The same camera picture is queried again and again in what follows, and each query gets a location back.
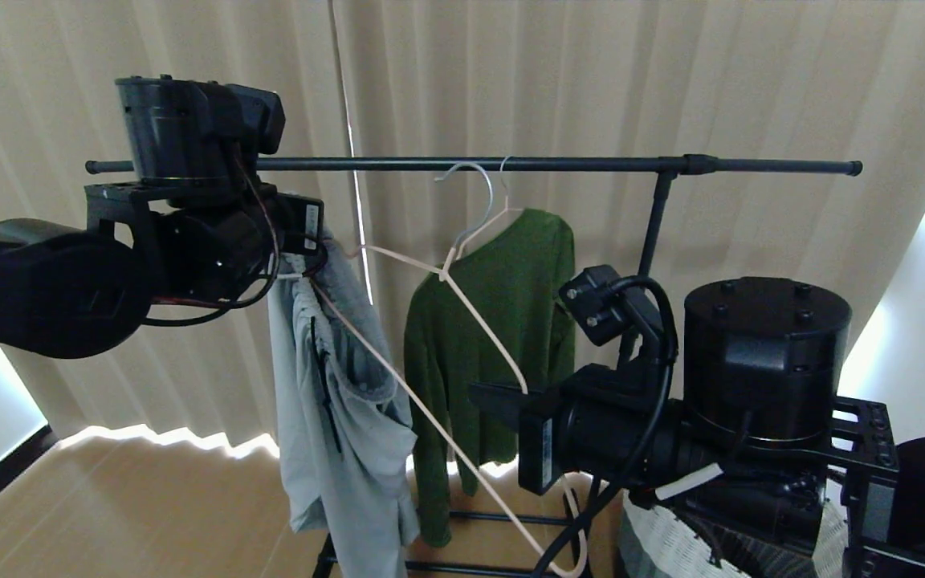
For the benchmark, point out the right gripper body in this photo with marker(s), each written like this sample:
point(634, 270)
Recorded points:
point(615, 433)

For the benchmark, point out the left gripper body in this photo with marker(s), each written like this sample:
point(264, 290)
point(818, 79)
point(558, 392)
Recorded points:
point(230, 249)

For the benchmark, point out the pink clothes hanger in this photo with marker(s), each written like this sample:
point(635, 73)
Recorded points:
point(485, 331)
point(488, 234)

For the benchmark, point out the green long-sleeved shirt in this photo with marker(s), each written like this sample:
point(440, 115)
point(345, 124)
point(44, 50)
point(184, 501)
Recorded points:
point(511, 281)

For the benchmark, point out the pale grey garment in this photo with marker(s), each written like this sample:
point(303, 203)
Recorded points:
point(350, 449)

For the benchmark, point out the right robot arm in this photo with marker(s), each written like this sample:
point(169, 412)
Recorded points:
point(768, 353)

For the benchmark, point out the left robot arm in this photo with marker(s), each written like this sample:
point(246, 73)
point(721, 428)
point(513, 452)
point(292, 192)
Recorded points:
point(53, 289)

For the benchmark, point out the white laundry basket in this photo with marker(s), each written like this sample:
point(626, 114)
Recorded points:
point(671, 546)

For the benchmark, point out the black clothes rack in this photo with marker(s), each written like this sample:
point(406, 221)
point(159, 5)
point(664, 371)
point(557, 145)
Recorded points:
point(591, 164)

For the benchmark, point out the beige curtain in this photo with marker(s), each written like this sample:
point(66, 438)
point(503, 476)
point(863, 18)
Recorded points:
point(671, 80)

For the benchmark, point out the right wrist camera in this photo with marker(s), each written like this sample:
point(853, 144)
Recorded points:
point(603, 309)

